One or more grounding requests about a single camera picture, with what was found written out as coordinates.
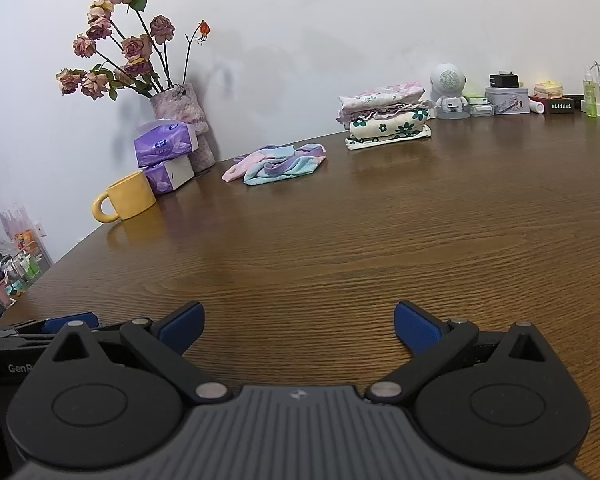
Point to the white wall socket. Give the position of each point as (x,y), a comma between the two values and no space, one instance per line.
(40,229)

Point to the green spray bottle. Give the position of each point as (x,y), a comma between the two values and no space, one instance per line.
(591,97)

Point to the clear printed gift bag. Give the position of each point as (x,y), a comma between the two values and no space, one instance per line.
(17,225)

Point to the pink floral folded garment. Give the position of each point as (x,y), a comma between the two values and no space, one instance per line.
(380,96)

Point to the yellow mug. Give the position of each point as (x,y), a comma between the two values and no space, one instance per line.
(130,195)

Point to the dark red box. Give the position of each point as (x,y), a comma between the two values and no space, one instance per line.
(560,106)

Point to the black charger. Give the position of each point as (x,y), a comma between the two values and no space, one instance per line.
(504,80)

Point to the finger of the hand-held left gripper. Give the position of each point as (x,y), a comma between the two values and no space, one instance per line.
(72,321)

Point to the dried rose bouquet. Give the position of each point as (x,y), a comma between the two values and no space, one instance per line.
(130,47)

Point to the small green bottles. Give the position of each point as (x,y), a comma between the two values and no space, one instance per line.
(30,266)

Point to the pink cup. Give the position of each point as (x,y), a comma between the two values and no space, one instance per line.
(2,294)

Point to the cream green-flowered folded garment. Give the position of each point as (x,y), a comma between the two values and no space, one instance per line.
(385,132)

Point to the fuzzy purple vase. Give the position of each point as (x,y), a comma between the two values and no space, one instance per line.
(185,107)

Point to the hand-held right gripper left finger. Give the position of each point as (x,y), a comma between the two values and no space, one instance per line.
(182,327)

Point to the purple tissue pack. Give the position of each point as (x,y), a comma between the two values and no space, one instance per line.
(162,145)
(172,175)

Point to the pink and blue mesh vest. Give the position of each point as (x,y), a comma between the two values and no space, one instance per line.
(275,165)

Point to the green and white small boxes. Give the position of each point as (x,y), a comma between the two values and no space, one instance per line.
(480,107)

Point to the yellow sticky note pad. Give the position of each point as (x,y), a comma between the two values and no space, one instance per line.
(547,89)

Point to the white tube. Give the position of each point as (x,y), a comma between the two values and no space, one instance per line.
(536,107)

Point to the white robot speaker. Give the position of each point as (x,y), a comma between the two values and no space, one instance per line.
(448,85)

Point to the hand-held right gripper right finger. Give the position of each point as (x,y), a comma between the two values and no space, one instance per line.
(417,327)

